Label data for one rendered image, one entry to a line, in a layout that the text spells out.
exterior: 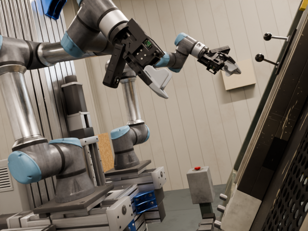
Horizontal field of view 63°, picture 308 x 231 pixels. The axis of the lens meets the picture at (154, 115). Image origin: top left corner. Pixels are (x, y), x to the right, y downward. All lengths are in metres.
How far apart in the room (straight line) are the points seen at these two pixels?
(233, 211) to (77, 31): 0.66
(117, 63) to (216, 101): 3.70
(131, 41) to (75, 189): 0.60
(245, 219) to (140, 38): 0.56
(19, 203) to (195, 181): 0.90
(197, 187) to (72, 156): 0.77
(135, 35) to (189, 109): 3.73
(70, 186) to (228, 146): 3.56
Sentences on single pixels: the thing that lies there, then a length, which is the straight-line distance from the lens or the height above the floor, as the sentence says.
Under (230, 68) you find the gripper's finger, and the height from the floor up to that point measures 1.43.
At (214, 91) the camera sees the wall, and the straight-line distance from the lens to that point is 4.29.
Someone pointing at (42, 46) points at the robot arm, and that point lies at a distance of 1.08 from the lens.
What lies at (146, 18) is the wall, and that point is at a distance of 4.79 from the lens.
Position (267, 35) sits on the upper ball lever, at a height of 1.54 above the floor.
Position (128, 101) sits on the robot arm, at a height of 1.42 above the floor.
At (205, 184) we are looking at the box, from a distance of 1.48.
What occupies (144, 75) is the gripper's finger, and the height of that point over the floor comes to 1.37.
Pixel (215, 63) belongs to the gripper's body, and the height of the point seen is 1.47.
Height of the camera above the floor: 1.26
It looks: 1 degrees up
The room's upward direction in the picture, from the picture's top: 12 degrees counter-clockwise
